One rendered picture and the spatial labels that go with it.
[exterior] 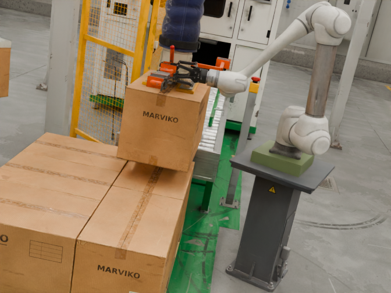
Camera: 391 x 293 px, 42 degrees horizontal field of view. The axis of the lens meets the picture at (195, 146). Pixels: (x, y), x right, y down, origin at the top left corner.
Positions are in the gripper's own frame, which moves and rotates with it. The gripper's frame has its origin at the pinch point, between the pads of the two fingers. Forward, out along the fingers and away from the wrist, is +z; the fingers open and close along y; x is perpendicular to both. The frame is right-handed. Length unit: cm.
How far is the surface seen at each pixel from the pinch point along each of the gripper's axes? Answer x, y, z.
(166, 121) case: -5.2, 26.7, -3.5
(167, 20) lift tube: 20.1, -22.4, 7.4
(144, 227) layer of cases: -50, 66, -7
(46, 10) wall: 933, 110, 418
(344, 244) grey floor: 83, 120, -140
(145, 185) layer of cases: -4, 66, 2
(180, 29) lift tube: 15.8, -19.0, -0.5
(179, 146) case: -5.7, 38.4, -12.8
